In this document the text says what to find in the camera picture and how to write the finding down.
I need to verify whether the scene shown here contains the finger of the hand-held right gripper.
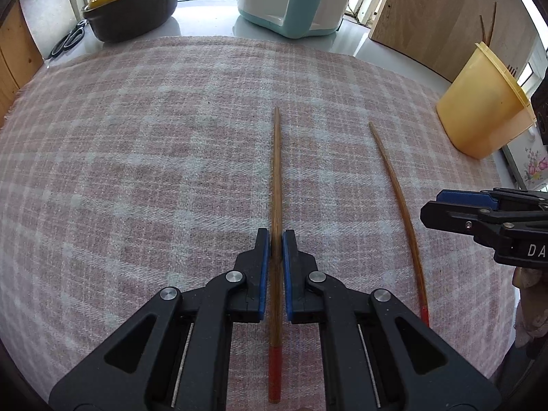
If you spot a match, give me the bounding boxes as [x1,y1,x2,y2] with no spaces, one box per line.
[420,201,548,249]
[437,187,548,211]

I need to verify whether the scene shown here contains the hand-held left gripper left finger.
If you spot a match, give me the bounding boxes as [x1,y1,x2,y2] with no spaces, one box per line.
[49,228,271,411]

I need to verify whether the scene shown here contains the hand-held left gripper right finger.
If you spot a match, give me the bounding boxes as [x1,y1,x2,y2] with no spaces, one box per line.
[281,230,502,411]

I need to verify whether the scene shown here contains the yellow plastic container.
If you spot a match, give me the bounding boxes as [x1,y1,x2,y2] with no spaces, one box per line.
[436,42,538,160]

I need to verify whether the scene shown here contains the person's right hand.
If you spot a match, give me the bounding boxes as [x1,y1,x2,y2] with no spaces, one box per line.
[513,265,540,348]

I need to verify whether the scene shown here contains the floral white rice cooker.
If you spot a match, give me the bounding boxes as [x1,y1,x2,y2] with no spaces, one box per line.
[503,62,548,191]

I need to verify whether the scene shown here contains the pink plaid cloth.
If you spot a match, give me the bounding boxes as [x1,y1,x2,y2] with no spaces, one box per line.
[0,36,521,411]

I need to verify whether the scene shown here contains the light wooden board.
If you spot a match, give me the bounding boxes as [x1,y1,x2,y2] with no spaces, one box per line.
[369,0,540,84]

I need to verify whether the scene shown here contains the white and teal electric cooker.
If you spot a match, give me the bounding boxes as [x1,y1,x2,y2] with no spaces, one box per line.
[236,0,348,40]

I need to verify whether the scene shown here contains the black pot with yellow lid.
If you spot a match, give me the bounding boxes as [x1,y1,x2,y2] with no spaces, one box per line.
[82,0,192,44]

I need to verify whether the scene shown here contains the knotty pine wooden board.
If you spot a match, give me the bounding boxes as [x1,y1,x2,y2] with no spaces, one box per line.
[0,2,46,95]

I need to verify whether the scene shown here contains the white cutting board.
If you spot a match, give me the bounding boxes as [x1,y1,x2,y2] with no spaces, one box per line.
[17,0,82,58]

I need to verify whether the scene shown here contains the black handled scissors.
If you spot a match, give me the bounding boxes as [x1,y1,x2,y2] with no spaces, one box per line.
[49,19,87,61]

